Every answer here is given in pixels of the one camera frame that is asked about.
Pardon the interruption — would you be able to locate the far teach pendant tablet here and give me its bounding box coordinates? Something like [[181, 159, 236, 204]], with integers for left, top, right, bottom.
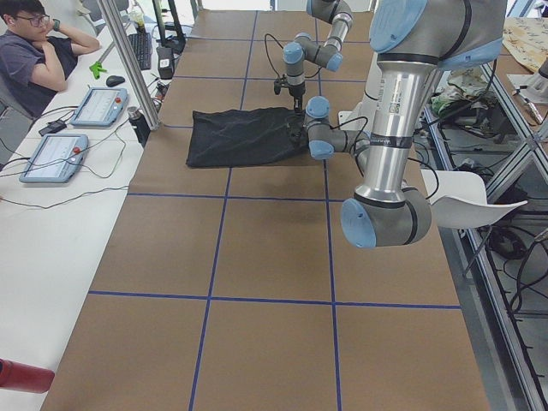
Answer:
[[69, 87, 128, 128]]

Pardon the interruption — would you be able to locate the black keyboard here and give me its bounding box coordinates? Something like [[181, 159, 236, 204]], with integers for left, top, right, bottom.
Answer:
[[128, 32, 152, 70]]

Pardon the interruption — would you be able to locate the black printed t-shirt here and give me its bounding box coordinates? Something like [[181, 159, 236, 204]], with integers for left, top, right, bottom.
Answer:
[[186, 107, 308, 168]]

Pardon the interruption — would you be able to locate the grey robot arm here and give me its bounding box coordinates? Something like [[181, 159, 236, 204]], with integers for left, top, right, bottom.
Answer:
[[275, 0, 353, 113], [302, 1, 506, 248]]

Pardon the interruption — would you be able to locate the black water bottle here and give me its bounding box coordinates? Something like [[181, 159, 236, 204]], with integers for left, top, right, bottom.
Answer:
[[127, 106, 150, 147]]

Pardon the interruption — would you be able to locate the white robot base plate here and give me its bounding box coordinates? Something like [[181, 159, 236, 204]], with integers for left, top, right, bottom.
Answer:
[[337, 98, 377, 132]]

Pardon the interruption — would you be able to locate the seated person in grey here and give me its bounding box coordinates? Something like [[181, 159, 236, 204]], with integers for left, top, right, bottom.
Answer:
[[1, 1, 101, 118]]

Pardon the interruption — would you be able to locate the teach pendant tablet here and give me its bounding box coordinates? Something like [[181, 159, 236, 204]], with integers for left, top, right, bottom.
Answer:
[[19, 134, 89, 183], [69, 87, 128, 128]]

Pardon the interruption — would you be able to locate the green plastic clip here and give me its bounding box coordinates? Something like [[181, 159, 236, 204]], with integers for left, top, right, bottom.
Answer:
[[89, 61, 108, 80]]

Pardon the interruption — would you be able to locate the near teach pendant tablet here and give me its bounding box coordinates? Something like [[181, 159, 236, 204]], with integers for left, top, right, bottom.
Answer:
[[19, 134, 89, 183]]

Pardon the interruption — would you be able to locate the white plastic chair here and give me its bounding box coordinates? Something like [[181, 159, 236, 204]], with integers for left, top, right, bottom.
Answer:
[[420, 169, 527, 229]]

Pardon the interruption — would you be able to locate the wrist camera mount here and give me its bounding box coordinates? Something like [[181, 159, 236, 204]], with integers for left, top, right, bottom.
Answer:
[[273, 74, 288, 95]]

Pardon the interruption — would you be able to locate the black computer mouse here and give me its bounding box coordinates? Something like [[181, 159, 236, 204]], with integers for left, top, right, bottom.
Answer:
[[105, 75, 126, 87]]

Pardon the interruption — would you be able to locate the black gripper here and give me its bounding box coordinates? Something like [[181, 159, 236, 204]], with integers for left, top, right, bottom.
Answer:
[[288, 82, 305, 113], [287, 124, 307, 146]]

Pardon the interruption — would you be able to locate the aluminium frame post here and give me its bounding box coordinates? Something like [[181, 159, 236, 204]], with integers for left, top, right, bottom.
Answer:
[[97, 0, 160, 131]]

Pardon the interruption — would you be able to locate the red cylinder bottle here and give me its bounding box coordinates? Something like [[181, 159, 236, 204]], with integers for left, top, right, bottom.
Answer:
[[0, 359, 55, 394]]

